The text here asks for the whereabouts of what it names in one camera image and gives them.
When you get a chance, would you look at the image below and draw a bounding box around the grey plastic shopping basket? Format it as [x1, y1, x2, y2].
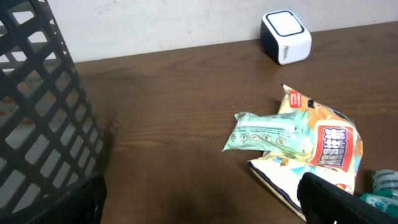
[1, 0, 106, 217]

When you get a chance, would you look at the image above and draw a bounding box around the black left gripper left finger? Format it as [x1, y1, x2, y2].
[0, 172, 108, 224]

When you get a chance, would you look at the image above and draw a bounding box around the white barcode scanner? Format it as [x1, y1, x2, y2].
[260, 10, 312, 65]

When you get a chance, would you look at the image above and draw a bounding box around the yellow snack bag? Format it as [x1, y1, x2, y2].
[248, 85, 363, 218]

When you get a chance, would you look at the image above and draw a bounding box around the blue mouthwash bottle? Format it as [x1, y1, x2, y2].
[360, 169, 397, 218]

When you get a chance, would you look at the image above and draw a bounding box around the green wet wipes pack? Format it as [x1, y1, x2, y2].
[223, 111, 314, 157]

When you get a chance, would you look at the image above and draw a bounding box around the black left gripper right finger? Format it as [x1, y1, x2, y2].
[297, 172, 397, 224]

